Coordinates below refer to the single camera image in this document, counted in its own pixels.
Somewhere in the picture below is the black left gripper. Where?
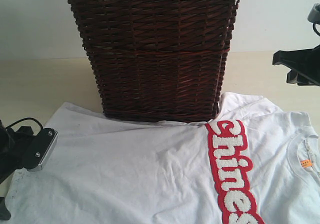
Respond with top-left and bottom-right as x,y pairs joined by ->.
0,120 -> 28,184

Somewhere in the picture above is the dark brown wicker basket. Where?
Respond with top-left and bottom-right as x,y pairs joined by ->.
68,0 -> 239,123

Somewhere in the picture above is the white t-shirt with red lettering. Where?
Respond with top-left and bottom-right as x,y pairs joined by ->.
5,92 -> 320,224

